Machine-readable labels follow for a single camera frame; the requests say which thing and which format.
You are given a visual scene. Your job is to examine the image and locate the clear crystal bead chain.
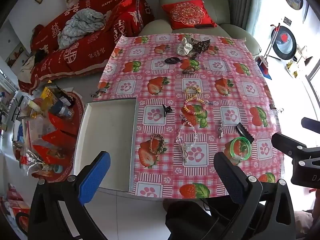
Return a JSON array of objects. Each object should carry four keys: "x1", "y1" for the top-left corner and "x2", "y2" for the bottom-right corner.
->
[{"x1": 176, "y1": 115, "x2": 198, "y2": 148}]

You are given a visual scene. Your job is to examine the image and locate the silver hair clip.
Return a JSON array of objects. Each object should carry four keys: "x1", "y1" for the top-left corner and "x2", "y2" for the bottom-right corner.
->
[{"x1": 180, "y1": 144, "x2": 193, "y2": 163}]

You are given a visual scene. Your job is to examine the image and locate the white shallow tray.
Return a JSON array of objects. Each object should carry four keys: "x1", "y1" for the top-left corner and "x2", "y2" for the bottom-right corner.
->
[{"x1": 73, "y1": 97, "x2": 137, "y2": 193}]

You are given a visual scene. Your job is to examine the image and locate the red embroidered cushion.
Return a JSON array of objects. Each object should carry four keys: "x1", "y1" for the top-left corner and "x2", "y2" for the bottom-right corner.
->
[{"x1": 161, "y1": 0, "x2": 218, "y2": 30}]

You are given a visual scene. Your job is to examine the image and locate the gold bracelet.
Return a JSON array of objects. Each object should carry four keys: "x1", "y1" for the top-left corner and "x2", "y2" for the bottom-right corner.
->
[{"x1": 184, "y1": 85, "x2": 202, "y2": 97}]

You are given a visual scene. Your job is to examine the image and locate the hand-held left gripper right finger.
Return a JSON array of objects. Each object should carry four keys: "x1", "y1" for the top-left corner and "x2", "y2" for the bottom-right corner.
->
[{"x1": 214, "y1": 151, "x2": 298, "y2": 240}]

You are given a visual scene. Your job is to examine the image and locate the hanging patterned strap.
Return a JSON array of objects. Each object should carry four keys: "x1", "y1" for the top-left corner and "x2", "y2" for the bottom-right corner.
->
[{"x1": 136, "y1": 0, "x2": 145, "y2": 29}]

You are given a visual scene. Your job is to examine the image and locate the large black hair claw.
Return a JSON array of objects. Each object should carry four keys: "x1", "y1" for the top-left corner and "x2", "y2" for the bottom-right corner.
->
[{"x1": 236, "y1": 122, "x2": 255, "y2": 143}]

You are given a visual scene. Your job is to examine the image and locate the yellow snack packet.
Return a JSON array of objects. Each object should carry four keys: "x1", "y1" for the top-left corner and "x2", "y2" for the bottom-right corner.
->
[{"x1": 40, "y1": 86, "x2": 57, "y2": 103}]

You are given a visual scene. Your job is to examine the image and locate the person's dark trousers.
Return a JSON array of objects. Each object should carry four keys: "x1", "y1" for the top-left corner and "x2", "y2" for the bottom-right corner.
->
[{"x1": 162, "y1": 197, "x2": 250, "y2": 240}]

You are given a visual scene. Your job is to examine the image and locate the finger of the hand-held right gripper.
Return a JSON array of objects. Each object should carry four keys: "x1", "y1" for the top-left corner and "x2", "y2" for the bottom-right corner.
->
[
  {"x1": 301, "y1": 117, "x2": 320, "y2": 132},
  {"x1": 272, "y1": 132, "x2": 310, "y2": 159}
]

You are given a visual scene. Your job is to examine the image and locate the red and white rods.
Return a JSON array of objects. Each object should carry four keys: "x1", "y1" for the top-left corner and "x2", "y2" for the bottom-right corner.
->
[{"x1": 260, "y1": 23, "x2": 281, "y2": 63}]

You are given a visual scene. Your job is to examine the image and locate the pink strawberry print tablecloth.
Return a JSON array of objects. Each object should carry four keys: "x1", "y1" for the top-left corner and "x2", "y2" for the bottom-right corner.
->
[{"x1": 96, "y1": 33, "x2": 284, "y2": 199}]

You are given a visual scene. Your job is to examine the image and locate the grey knitted blanket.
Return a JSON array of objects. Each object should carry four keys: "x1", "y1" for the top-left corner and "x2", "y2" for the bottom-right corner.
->
[{"x1": 57, "y1": 8, "x2": 105, "y2": 49}]

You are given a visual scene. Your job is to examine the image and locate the pastel beaded bracelet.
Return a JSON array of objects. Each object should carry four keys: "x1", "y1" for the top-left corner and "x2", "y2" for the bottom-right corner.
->
[{"x1": 182, "y1": 99, "x2": 207, "y2": 115}]

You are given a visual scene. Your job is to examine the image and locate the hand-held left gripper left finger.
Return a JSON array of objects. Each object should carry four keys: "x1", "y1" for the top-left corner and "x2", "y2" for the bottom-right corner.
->
[{"x1": 27, "y1": 151, "x2": 111, "y2": 240}]

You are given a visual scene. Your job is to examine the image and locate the black cable loop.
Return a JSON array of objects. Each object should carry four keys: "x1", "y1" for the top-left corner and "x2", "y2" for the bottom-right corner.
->
[{"x1": 15, "y1": 212, "x2": 31, "y2": 236}]

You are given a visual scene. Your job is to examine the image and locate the leopard print scrunchie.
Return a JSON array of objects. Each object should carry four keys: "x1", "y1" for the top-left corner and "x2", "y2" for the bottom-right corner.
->
[{"x1": 190, "y1": 37, "x2": 212, "y2": 54}]

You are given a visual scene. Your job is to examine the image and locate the green bangle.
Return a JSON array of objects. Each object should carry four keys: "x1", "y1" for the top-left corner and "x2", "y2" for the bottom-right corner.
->
[{"x1": 229, "y1": 137, "x2": 251, "y2": 160}]

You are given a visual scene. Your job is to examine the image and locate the braided rope bracelet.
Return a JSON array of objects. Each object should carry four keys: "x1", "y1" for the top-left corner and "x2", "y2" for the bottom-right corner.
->
[{"x1": 149, "y1": 134, "x2": 166, "y2": 155}]

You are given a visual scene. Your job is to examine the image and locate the round red side table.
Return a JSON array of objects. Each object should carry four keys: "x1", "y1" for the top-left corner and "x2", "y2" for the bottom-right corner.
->
[{"x1": 12, "y1": 90, "x2": 87, "y2": 183}]

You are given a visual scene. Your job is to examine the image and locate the white scrunchie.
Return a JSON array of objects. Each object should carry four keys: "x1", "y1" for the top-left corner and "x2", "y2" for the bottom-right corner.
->
[{"x1": 177, "y1": 37, "x2": 193, "y2": 55}]

